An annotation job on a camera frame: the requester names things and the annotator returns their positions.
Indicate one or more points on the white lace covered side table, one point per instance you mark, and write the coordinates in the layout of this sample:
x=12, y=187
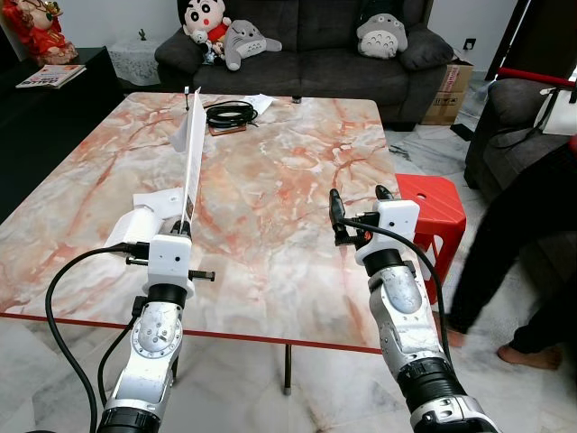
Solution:
x=135, y=61

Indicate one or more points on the marble pattern table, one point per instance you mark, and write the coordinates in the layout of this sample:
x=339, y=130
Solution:
x=270, y=207

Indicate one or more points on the cartoon boy plush doll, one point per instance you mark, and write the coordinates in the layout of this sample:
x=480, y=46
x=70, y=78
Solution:
x=206, y=23

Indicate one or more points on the white bag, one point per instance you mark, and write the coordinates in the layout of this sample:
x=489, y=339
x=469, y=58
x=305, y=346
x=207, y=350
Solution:
x=559, y=113

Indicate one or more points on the grey Totoro plush with tail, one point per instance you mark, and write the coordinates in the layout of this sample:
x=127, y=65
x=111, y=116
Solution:
x=245, y=41

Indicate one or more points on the dark grey sofa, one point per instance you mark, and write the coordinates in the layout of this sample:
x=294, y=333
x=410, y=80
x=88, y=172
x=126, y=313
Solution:
x=315, y=68

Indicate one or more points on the red metal bar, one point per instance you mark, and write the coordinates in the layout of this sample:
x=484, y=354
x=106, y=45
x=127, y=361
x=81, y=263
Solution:
x=532, y=76

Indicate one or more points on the dark brown wooden door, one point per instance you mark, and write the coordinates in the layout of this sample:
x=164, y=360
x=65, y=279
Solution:
x=545, y=36

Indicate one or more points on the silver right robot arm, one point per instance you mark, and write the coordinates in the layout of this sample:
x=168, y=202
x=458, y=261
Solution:
x=401, y=307

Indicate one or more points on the black wall socket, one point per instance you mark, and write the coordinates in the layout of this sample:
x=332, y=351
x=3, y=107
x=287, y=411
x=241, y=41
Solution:
x=470, y=43

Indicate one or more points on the person in black trousers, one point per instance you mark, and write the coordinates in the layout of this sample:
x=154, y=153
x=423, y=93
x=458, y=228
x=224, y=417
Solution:
x=514, y=234

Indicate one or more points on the black metal table leg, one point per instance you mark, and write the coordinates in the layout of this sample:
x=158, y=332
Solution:
x=174, y=368
x=288, y=370

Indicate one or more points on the small white paper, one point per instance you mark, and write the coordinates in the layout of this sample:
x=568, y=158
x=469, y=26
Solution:
x=260, y=104

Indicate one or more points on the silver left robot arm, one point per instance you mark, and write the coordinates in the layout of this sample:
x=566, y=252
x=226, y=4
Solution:
x=153, y=343

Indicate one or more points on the small green plant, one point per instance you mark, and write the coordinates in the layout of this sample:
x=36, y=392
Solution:
x=141, y=35

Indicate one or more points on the red plastic stool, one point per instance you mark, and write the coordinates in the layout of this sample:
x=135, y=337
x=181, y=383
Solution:
x=433, y=203

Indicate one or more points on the round grey Totoro plush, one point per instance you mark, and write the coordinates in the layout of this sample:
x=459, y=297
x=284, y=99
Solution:
x=381, y=38

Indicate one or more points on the black cabinet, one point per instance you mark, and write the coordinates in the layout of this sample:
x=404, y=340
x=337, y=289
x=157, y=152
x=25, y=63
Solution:
x=54, y=126

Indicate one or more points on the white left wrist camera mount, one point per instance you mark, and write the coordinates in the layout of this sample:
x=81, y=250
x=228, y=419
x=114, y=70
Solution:
x=169, y=262

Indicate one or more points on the red and white magazine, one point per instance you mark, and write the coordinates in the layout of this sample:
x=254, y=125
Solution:
x=51, y=76

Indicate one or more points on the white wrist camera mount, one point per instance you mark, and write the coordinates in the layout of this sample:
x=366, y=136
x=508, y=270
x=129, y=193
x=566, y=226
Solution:
x=397, y=218
x=169, y=262

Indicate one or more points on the dark grey armchair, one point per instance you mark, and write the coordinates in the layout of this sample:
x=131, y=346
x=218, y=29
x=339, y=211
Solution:
x=505, y=117

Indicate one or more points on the red Chinese figurine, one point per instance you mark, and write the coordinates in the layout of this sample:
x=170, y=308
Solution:
x=36, y=32

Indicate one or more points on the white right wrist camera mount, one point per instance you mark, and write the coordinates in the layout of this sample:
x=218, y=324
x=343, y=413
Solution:
x=397, y=218

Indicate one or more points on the brown cardboard box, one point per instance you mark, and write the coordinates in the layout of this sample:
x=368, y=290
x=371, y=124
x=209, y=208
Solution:
x=448, y=95

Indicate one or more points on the flat brown box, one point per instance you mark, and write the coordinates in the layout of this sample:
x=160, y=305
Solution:
x=225, y=130

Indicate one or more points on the white paper sheet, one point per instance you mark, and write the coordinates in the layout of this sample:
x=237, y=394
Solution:
x=192, y=149

